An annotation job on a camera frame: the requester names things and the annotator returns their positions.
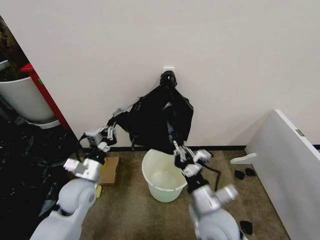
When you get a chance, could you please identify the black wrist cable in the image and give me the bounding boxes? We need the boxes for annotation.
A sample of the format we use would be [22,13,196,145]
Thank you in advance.
[201,160,223,194]
[75,132,88,162]

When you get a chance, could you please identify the red upright board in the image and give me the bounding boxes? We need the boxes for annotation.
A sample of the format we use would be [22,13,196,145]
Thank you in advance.
[20,63,74,131]

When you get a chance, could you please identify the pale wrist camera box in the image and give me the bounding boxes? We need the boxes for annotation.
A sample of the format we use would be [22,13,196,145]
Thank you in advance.
[192,149,214,163]
[84,129,103,146]

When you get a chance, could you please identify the white flat panel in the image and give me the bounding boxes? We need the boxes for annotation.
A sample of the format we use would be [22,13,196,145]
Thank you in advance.
[244,108,320,240]

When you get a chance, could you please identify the black garbage bag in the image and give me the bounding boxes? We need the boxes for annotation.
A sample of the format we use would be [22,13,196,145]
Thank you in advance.
[107,70,195,155]

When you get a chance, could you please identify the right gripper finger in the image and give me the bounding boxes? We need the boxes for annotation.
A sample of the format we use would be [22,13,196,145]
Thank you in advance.
[183,145,196,161]
[171,139,186,163]

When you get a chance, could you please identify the black baseboard strip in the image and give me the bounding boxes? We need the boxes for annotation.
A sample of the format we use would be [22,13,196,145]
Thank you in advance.
[109,145,247,152]

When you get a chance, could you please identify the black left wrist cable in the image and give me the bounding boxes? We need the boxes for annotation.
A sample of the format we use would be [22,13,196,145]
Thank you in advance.
[75,132,88,162]

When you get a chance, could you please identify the black plastic sheeting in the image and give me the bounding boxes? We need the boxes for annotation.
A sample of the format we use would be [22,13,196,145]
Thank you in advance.
[0,117,79,219]

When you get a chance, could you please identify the brown cardboard box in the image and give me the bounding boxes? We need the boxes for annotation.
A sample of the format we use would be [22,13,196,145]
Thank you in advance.
[99,156,121,188]

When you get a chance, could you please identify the dark potted plant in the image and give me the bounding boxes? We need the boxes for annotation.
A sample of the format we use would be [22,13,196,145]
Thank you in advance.
[0,16,31,82]

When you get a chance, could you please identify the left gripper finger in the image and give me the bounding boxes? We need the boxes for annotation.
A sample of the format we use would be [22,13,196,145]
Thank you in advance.
[96,136,118,153]
[101,119,119,141]

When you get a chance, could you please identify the white planter saucer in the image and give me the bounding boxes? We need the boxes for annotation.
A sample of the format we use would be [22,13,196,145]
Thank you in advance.
[27,118,62,130]

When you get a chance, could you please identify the white plastic trash bin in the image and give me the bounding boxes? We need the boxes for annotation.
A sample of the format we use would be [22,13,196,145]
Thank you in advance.
[141,147,189,204]

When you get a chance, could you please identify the large white planter pot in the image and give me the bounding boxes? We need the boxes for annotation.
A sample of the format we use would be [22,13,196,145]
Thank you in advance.
[0,76,57,124]

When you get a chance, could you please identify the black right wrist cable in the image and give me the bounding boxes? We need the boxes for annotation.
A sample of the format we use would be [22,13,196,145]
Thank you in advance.
[201,160,223,194]

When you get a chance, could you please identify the white panel foot bracket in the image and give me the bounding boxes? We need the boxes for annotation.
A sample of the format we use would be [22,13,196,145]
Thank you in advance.
[229,152,258,165]

